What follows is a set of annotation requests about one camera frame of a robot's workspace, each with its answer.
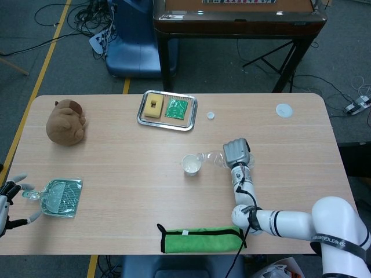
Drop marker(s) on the rectangular metal tray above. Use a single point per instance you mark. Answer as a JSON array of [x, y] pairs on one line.
[[194, 116]]

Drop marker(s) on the green packet at left edge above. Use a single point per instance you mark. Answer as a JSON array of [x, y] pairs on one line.
[[65, 199]]

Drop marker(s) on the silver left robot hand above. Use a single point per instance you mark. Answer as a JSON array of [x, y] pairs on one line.
[[10, 191]]

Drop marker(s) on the dark wooden mahjong table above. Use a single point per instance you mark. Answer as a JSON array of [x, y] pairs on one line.
[[237, 27]]

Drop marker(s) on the transparent plastic water bottle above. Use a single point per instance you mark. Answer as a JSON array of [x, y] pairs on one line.
[[213, 159]]

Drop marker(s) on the yellow sponge with square hole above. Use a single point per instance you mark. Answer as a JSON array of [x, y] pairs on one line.
[[147, 111]]

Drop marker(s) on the blue machine base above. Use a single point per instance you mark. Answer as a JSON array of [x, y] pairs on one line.
[[133, 49]]

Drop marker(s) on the brown plush toy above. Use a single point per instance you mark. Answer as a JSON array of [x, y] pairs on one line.
[[65, 124]]

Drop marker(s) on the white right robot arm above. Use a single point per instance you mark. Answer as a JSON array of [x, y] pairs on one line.
[[290, 223]]

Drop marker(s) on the black folding stand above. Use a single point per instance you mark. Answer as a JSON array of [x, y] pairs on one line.
[[285, 72]]

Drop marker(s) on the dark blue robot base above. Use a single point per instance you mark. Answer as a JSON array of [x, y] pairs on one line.
[[179, 266]]

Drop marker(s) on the white round lid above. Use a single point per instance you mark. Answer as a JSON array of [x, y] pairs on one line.
[[284, 110]]

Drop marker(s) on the wooden stick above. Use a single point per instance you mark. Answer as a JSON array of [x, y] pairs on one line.
[[14, 68]]

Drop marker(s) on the white printed paper cup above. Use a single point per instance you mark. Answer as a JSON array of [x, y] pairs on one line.
[[191, 169]]

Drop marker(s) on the white bottle cap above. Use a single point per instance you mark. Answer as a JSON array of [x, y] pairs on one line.
[[211, 116]]

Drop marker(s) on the white power strip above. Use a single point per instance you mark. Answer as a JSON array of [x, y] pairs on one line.
[[358, 105]]

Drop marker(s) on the white socket strip with plugs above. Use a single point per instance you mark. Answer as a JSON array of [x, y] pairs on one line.
[[98, 43]]

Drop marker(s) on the green black-edged microfiber cloth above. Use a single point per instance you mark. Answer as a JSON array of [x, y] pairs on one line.
[[203, 240]]

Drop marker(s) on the black box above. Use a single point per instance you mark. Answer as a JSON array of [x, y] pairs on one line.
[[356, 159]]

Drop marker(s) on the green foil packet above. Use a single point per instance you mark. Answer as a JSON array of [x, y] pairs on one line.
[[176, 109]]

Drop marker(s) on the white plastic bag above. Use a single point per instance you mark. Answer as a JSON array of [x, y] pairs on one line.
[[275, 267]]

